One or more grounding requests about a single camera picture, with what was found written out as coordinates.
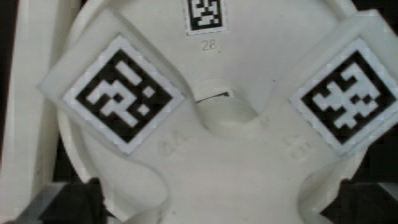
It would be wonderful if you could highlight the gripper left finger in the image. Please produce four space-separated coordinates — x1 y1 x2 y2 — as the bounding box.
10 178 106 224

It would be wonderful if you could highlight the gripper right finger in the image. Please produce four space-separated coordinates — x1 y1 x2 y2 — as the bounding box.
321 180 398 224

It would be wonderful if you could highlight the white cross-shaped table base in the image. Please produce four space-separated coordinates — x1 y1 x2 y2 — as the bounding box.
35 8 398 224

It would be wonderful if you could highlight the white round table top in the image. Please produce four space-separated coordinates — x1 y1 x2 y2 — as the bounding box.
51 0 398 224

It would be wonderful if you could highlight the white cylindrical table leg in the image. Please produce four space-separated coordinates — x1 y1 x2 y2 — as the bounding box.
194 78 257 124

